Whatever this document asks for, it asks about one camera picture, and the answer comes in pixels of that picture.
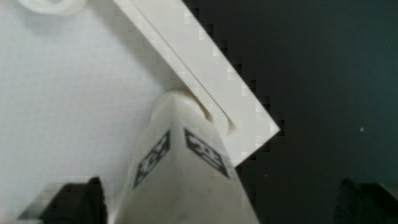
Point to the white desk top tray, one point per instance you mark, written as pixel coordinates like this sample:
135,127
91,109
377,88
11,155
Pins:
96,54

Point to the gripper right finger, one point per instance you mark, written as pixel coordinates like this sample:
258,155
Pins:
366,203

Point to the white desk leg with tag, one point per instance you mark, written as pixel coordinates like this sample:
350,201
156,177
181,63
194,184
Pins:
183,188

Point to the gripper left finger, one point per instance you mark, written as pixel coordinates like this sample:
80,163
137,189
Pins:
69,204

